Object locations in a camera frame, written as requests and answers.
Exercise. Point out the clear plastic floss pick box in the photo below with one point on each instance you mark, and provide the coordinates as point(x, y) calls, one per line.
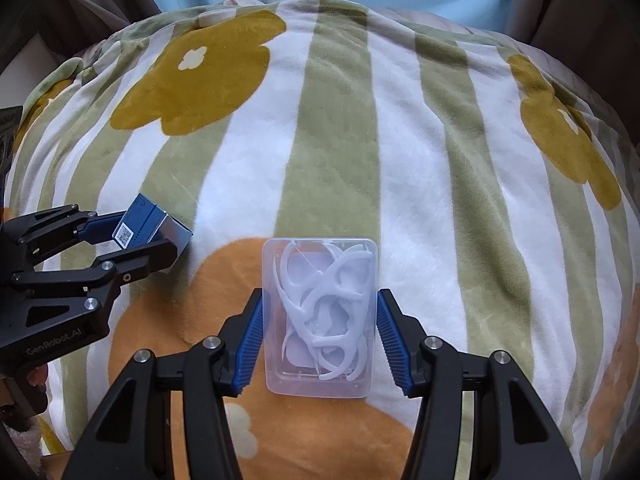
point(325, 310)

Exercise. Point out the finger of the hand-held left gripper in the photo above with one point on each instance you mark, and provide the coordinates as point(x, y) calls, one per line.
point(150, 255)
point(95, 227)

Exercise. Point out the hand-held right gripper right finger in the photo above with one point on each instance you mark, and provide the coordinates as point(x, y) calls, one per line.
point(395, 340)

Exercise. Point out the striped flower blanket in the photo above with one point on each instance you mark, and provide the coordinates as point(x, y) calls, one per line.
point(400, 185)

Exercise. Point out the small blue box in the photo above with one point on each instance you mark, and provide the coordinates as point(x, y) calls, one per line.
point(150, 215)

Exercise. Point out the person's left hand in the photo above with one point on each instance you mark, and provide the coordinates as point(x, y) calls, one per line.
point(37, 385)

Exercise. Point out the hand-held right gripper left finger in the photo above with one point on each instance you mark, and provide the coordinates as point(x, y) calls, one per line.
point(248, 345)

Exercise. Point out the white padded panel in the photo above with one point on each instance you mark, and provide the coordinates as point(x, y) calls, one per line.
point(35, 65)

